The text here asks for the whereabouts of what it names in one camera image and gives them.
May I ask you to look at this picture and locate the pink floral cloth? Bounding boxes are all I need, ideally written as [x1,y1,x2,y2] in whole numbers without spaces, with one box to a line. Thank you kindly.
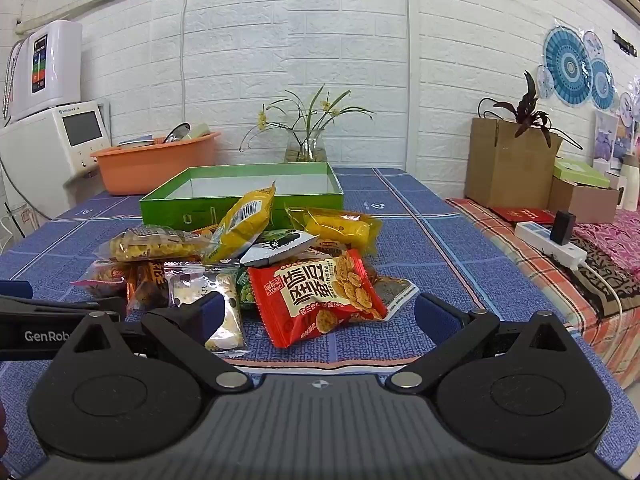
[570,210,640,266]

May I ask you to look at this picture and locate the yellow snack packet white label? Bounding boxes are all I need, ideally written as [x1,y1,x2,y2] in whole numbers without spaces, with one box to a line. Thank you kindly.
[202,183,277,265]

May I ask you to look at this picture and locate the white vertical wall conduit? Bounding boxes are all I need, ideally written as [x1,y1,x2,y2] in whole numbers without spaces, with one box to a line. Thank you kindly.
[181,0,190,128]

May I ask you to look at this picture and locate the brown paper bag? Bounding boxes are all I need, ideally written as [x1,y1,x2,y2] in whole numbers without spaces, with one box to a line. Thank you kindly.
[465,97,563,209]

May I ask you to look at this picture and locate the orange plastic basin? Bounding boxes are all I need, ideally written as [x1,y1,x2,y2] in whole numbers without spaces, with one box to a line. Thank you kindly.
[91,131,221,196]

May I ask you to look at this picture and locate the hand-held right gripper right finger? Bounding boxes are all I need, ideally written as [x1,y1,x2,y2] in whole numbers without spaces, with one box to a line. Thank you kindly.
[387,292,586,393]

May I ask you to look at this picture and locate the clear yellow snack packet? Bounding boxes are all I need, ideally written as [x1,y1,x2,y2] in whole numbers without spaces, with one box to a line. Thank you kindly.
[285,206,383,256]

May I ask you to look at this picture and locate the white power cable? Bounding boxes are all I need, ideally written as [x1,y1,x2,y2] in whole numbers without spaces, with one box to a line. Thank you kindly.
[575,260,623,341]

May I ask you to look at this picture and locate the black wall sign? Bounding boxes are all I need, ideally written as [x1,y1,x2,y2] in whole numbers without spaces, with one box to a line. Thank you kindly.
[612,30,638,57]

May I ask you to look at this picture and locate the medium blue paper fan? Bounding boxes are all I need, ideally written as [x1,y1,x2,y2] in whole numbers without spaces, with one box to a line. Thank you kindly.
[589,57,616,111]

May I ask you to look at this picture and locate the black power adapter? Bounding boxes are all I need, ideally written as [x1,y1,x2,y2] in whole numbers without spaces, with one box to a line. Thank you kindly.
[550,211,577,246]

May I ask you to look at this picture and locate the green cardboard box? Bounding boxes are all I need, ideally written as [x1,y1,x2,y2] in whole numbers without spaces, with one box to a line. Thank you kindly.
[139,162,345,233]

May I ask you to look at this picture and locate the glass vase with yellow flowers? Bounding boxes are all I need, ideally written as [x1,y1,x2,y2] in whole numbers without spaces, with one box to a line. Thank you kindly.
[239,85,375,164]

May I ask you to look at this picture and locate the clear wafer snack packet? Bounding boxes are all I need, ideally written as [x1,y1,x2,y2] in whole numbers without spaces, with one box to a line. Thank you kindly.
[164,260,249,358]

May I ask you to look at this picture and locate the orange packet of brown snacks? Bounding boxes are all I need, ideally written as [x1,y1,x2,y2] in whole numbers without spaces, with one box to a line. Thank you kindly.
[125,259,201,313]

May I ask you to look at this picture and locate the green pea snack packet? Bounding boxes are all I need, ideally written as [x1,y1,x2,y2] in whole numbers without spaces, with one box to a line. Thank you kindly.
[236,266,258,311]

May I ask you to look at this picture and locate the dark patterned cloth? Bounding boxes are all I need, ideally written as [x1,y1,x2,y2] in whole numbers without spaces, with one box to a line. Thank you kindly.
[550,237,640,318]

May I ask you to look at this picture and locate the purple leaf plant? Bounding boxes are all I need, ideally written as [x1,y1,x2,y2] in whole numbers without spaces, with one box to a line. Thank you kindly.
[492,71,583,150]

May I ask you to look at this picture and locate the red booklet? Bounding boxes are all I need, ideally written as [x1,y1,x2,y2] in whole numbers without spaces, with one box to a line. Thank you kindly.
[490,206,556,226]

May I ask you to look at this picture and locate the white water purifier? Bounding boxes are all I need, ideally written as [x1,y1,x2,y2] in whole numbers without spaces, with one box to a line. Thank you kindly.
[2,20,83,123]

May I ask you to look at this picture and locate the large blue paper fan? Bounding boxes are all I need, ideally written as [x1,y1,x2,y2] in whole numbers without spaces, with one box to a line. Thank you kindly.
[544,27,593,106]

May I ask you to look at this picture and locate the blue checked tablecloth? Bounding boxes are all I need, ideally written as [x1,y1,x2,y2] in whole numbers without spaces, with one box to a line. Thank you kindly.
[0,166,640,476]

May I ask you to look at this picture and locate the small brown cardboard box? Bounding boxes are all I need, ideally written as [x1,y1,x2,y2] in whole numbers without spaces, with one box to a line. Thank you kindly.
[548,176,623,225]

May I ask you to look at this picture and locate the light green lidded box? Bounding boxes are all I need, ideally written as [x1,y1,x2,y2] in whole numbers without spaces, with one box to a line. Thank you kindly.
[552,157,626,190]

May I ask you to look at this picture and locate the orange snack packet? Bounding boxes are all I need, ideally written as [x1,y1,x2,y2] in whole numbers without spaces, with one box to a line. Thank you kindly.
[307,240,351,261]

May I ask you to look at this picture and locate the white thermos bottle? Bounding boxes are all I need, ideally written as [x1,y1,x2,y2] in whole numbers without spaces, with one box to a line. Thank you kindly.
[620,154,640,211]

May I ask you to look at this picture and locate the clear packet of yellow twists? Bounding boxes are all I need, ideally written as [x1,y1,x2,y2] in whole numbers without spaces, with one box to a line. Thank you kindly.
[97,226,213,262]

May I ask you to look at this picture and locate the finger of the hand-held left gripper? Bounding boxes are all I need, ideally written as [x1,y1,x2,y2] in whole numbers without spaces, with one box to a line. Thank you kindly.
[0,280,34,302]
[0,295,127,320]

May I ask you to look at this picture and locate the metal bowl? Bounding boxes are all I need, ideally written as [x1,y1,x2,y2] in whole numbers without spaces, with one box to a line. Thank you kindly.
[164,122,192,144]

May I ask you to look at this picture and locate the red plaid cloth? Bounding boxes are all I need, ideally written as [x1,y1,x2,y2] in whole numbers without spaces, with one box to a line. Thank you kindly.
[446,197,640,388]

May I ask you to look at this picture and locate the white dark-print snack packet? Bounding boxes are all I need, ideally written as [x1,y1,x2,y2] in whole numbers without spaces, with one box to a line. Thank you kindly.
[372,275,420,321]

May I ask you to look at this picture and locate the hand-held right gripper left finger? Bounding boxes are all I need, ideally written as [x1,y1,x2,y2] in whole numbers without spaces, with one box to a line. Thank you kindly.
[55,292,253,393]

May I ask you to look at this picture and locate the red snack packet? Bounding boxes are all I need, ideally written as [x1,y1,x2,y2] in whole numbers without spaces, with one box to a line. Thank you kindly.
[246,248,388,349]

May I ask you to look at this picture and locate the white appliance with screen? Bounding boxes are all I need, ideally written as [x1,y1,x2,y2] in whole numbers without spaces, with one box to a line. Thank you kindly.
[0,100,112,211]

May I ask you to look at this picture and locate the wall photo prints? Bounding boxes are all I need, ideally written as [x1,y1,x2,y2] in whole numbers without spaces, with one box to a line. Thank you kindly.
[594,92,640,171]

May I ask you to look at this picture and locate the white green snack packet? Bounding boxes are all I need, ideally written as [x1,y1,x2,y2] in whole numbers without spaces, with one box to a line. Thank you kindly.
[239,229,321,267]

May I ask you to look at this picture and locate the pink-edged packet of brown snacks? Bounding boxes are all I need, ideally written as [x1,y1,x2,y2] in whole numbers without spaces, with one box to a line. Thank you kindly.
[71,259,132,297]

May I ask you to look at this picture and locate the small pale paper fan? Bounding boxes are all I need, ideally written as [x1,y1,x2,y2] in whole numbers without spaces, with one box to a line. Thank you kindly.
[582,31,605,61]
[536,65,556,99]

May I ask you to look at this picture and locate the white power strip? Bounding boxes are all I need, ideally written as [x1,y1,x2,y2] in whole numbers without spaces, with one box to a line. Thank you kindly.
[515,220,587,269]

